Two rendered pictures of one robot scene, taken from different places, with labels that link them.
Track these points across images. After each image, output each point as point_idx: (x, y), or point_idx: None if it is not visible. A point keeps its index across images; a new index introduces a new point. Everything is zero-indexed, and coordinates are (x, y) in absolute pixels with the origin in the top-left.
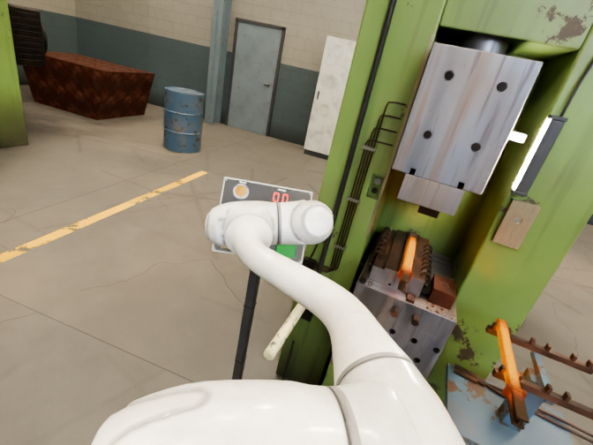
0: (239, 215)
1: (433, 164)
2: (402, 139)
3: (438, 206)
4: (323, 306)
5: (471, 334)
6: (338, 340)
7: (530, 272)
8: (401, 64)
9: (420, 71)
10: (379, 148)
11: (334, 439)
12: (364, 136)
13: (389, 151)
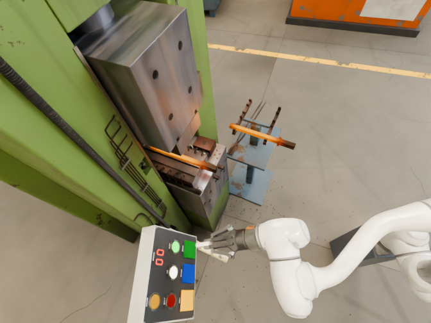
0: (315, 288)
1: (182, 122)
2: (163, 136)
3: (194, 131)
4: (388, 232)
5: (209, 136)
6: (414, 229)
7: (208, 95)
8: (79, 99)
9: (98, 84)
10: (128, 153)
11: None
12: (113, 163)
13: (133, 145)
